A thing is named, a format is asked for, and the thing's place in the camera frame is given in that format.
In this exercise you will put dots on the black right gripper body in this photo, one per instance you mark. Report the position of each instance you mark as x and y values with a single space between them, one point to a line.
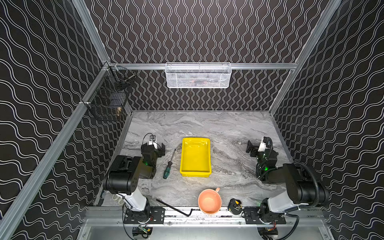
256 148

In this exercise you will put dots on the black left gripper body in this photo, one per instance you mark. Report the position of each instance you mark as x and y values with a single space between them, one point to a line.
157 150

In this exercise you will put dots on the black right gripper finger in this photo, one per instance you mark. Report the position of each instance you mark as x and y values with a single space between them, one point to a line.
254 153
250 147

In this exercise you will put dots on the green handled screwdriver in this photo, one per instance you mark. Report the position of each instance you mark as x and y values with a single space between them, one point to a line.
169 166

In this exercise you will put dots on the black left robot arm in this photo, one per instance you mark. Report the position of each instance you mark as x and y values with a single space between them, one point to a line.
123 177

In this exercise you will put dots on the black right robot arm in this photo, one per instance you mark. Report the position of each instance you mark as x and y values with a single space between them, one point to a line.
303 188

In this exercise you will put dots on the yellow plastic bin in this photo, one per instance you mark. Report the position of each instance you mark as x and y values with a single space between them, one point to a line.
196 157

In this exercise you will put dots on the pink ceramic mug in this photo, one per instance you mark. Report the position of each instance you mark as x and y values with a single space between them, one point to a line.
210 201

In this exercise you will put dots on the black allen key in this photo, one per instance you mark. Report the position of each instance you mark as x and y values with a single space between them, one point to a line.
175 209

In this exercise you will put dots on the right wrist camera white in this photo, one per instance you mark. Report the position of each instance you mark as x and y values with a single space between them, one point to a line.
266 143

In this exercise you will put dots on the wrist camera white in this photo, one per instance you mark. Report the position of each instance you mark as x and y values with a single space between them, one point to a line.
153 141
266 143

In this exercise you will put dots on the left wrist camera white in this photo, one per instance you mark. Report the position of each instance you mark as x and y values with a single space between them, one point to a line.
153 141

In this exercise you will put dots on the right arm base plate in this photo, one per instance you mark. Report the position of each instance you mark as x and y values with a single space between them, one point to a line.
255 216

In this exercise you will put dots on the black wire wall basket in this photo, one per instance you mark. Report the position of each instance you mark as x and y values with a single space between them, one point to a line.
108 102

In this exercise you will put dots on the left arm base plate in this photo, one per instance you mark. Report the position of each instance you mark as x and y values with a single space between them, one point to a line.
154 216

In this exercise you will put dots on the white mesh wall basket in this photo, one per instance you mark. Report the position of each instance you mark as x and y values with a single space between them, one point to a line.
198 75

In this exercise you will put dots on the aluminium front rail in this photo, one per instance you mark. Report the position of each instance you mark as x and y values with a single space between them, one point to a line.
184 217

